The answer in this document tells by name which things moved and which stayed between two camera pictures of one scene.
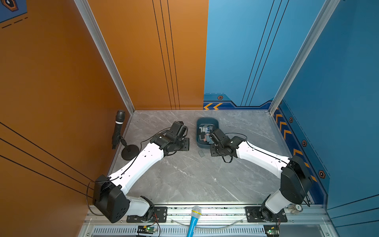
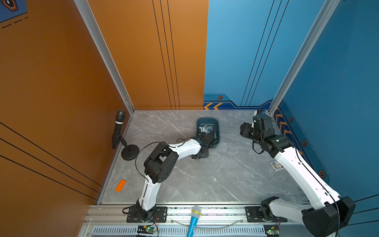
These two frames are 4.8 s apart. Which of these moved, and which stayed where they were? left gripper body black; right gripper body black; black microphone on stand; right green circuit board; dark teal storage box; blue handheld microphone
Moved: right gripper body black; left gripper body black
Stayed: blue handheld microphone; black microphone on stand; right green circuit board; dark teal storage box
